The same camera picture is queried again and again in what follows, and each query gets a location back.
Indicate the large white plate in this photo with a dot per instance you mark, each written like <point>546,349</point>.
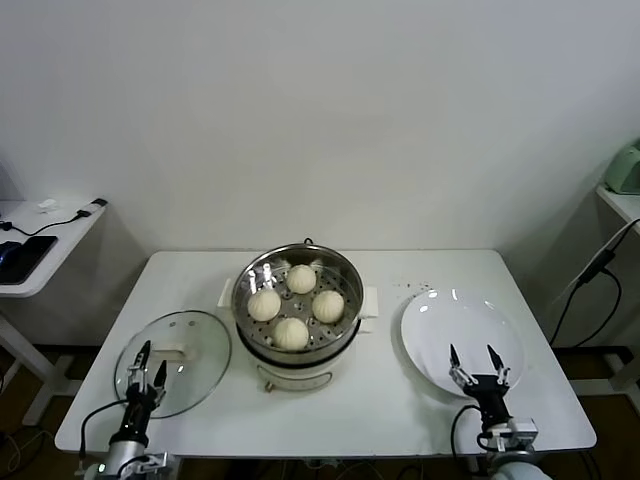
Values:
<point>450,325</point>

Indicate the white flat strip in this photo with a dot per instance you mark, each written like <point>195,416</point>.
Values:
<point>575,285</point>

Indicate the pale green appliance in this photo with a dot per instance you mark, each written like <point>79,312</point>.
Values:
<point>625,170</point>

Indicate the white steamed baozi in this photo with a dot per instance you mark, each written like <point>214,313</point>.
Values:
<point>290,333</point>
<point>327,306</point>
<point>264,305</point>
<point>301,278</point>

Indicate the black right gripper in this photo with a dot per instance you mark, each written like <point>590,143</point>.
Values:
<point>487,397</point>

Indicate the small blue device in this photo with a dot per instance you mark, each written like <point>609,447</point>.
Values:
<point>6,255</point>

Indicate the round glass pot lid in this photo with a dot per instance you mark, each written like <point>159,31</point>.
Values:
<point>200,340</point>

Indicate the white shelf table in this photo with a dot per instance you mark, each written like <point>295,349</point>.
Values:
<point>620,200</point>

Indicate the small white plastic object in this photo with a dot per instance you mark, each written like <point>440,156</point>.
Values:
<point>49,205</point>

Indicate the white side table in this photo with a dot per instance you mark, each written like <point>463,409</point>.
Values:
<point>60,222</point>

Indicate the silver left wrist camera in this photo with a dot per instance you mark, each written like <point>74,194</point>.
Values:
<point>152,461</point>

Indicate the steel steamer pot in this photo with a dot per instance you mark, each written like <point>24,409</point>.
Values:
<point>295,377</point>

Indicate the stainless steel steamer basket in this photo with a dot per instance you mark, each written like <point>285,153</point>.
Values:
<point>350,295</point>

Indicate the dark crumbs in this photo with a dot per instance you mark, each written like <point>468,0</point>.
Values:
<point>415,286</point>

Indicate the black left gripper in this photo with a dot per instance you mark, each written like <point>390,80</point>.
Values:
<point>137,415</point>

